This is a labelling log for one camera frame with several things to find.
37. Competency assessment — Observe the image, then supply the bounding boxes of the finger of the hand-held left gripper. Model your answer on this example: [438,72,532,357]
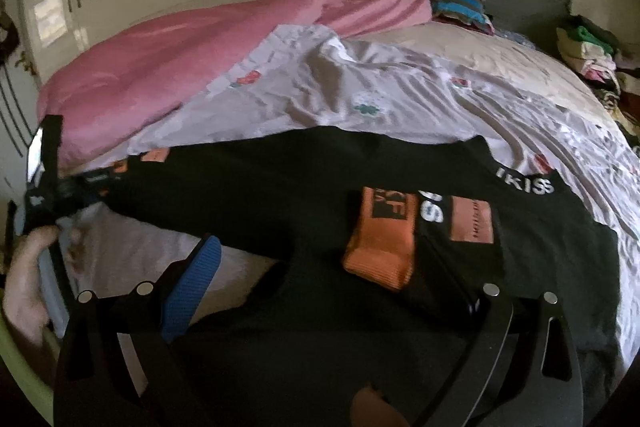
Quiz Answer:
[59,174,108,215]

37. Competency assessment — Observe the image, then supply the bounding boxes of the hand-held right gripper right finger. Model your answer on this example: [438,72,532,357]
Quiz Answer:
[415,283,587,427]

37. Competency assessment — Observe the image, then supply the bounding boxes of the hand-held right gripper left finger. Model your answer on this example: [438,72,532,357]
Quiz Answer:
[52,233,223,427]

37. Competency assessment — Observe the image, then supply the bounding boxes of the black shirt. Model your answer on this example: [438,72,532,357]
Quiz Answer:
[82,134,623,427]

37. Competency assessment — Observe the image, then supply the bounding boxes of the pile of mixed folded clothes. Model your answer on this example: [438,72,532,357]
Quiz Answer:
[555,14,640,148]

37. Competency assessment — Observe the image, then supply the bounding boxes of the stack of colourful folded clothes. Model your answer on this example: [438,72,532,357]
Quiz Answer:
[431,0,496,36]

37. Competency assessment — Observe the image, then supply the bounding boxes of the person's left hand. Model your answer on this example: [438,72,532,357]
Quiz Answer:
[1,226,63,345]

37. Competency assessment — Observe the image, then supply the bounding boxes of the pink blanket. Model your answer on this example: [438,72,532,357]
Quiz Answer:
[37,0,433,172]

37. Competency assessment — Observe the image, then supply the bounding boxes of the white printed quilt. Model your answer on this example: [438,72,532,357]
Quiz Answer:
[60,24,640,358]

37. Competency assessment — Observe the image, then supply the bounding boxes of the beige bed sheet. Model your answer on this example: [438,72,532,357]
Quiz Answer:
[360,19,621,128]

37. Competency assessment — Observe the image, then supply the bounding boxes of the dark patterned cloth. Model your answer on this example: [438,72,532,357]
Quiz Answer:
[492,27,542,52]

